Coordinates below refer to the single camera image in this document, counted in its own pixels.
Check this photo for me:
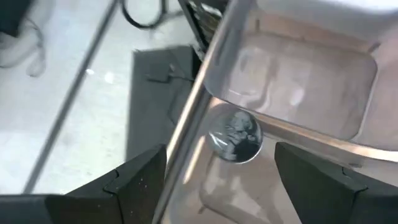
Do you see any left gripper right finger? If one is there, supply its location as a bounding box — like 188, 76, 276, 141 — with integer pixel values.
275, 141, 398, 224

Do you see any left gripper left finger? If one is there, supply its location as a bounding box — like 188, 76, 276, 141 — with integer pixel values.
46, 144, 167, 224

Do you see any purple label bottle black cap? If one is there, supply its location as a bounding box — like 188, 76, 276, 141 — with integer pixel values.
206, 106, 264, 165

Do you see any black triangular floor plate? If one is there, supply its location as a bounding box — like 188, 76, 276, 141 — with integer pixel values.
126, 45, 205, 162

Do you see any grey translucent bin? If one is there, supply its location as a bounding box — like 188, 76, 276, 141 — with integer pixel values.
151, 93, 398, 224
203, 0, 398, 162

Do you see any black perforated floor panel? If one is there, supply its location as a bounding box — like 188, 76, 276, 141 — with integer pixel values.
178, 0, 231, 60

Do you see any coiled black floor cable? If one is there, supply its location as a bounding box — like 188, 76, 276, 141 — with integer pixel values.
120, 0, 167, 30

